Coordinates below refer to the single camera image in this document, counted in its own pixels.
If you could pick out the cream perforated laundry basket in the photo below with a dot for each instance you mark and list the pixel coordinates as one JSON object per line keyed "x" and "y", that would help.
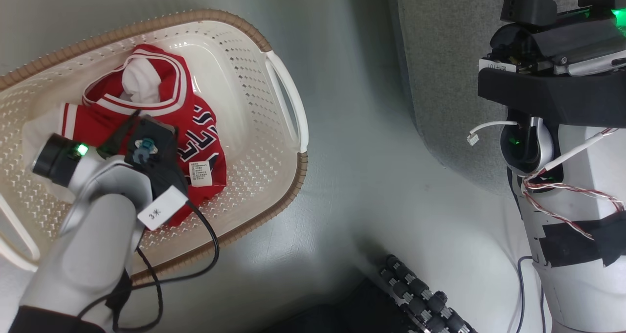
{"x": 254, "y": 142}

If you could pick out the grey fabric sofa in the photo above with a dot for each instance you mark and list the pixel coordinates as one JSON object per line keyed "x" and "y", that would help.
{"x": 450, "y": 74}

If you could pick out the red and white jersey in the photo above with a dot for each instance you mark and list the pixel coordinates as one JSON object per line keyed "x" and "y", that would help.
{"x": 166, "y": 103}

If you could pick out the black tape patch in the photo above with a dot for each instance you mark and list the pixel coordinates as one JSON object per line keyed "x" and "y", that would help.
{"x": 572, "y": 242}

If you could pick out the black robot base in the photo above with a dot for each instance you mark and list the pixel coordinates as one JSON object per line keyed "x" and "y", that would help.
{"x": 352, "y": 313}

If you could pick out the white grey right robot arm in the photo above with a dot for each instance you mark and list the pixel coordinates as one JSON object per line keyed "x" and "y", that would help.
{"x": 582, "y": 294}

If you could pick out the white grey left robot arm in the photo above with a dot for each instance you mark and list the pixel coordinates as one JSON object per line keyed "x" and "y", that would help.
{"x": 88, "y": 245}

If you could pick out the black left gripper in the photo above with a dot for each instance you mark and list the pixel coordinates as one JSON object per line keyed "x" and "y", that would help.
{"x": 159, "y": 162}

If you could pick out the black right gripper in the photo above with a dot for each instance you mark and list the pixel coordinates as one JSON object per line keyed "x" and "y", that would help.
{"x": 562, "y": 93}

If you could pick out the black roller wheel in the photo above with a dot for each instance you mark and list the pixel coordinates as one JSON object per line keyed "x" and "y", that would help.
{"x": 420, "y": 299}

